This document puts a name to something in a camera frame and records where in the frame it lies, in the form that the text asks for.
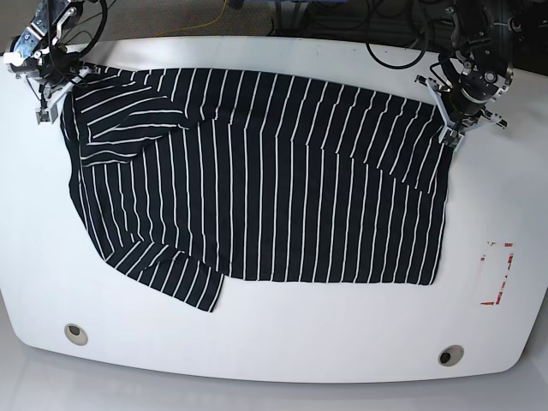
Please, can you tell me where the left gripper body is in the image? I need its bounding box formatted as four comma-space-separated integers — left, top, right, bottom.
415, 75, 508, 150

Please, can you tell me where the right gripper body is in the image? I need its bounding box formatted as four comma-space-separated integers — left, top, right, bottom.
15, 65, 99, 110

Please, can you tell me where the black white striped t-shirt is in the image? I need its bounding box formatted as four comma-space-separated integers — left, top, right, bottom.
61, 66, 452, 312

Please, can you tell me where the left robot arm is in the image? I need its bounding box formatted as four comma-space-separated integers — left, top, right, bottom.
415, 1, 514, 150

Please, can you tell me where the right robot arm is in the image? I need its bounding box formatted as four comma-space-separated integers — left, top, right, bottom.
2, 0, 110, 123

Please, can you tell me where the red tape rectangle marking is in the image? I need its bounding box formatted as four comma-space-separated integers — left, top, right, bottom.
476, 241, 515, 307

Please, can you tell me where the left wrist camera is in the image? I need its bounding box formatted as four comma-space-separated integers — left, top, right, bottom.
438, 126, 464, 151

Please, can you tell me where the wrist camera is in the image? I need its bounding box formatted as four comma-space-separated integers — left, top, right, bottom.
35, 104, 59, 124
438, 126, 464, 151

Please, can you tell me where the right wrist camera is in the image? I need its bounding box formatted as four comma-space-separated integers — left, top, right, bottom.
35, 104, 59, 124

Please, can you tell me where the yellow floor cable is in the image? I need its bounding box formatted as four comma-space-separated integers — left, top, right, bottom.
156, 0, 228, 38

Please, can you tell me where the right table cable grommet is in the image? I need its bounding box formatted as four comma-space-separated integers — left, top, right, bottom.
438, 345, 464, 367

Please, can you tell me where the table cable grommet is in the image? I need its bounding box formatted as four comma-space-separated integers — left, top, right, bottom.
64, 324, 89, 347
438, 345, 464, 367

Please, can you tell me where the left table cable grommet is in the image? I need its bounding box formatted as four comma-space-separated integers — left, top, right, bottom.
64, 324, 89, 347

